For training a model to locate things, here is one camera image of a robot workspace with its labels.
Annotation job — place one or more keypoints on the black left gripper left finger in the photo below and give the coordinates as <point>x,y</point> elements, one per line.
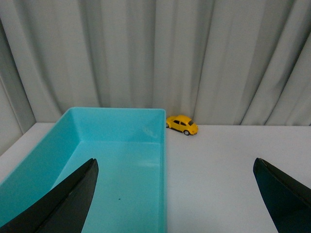
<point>63,209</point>

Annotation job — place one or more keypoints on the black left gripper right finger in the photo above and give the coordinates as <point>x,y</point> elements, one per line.
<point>287,200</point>

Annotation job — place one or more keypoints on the yellow beetle toy car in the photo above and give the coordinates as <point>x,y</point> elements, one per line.
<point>183,124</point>

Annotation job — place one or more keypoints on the turquoise plastic bin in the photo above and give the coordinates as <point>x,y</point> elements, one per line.
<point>130,148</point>

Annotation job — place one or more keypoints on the grey-white curtain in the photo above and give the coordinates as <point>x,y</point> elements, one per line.
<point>221,62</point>

